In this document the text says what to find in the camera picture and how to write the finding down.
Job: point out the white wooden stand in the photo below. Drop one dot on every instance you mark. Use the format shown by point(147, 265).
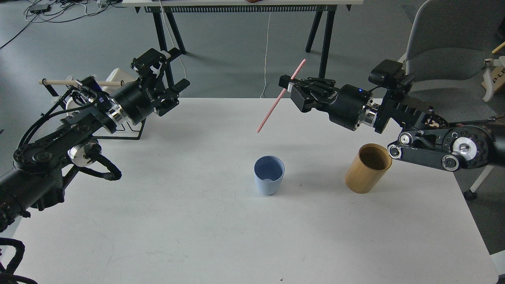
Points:
point(500, 61)

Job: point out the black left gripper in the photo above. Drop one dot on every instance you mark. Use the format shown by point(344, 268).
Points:
point(140, 98)

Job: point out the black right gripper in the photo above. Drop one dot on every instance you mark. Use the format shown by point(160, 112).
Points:
point(344, 105)

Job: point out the black wire mug rack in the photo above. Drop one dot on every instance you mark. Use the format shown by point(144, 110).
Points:
point(125, 131)

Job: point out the pink chopstick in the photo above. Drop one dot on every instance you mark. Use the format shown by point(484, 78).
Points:
point(280, 96)

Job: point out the bamboo cup holder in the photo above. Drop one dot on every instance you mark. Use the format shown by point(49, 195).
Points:
point(368, 167)

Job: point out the blue cup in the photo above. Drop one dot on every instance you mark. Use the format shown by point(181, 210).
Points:
point(268, 174)

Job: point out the white round mug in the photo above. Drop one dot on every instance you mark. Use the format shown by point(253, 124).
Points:
point(74, 100)

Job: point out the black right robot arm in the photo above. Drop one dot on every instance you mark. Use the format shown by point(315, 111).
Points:
point(426, 138)

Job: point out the grey office chair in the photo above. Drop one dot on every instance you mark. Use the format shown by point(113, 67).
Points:
point(448, 41)

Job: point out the white square mug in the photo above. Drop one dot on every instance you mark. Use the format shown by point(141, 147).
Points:
point(115, 76)

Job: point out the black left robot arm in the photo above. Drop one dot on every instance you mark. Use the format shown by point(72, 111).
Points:
point(61, 142)

